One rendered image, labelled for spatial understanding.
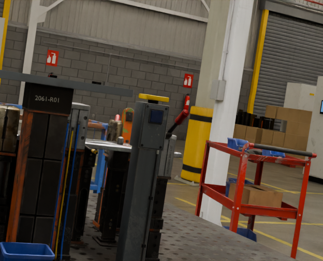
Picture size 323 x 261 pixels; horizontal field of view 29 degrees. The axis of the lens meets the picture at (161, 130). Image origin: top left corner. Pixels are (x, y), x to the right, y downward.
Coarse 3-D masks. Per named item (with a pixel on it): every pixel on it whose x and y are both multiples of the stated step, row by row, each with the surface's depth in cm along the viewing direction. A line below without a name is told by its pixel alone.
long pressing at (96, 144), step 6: (18, 132) 178; (18, 138) 167; (90, 144) 175; (96, 144) 175; (102, 144) 176; (108, 144) 177; (114, 144) 184; (126, 144) 190; (114, 150) 177; (120, 150) 178; (126, 150) 179; (174, 156) 184; (180, 156) 186
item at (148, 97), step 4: (140, 96) 154; (144, 96) 152; (148, 96) 151; (152, 96) 151; (156, 96) 151; (160, 96) 152; (148, 100) 154; (152, 100) 153; (156, 100) 152; (160, 100) 152; (164, 100) 152; (168, 100) 153
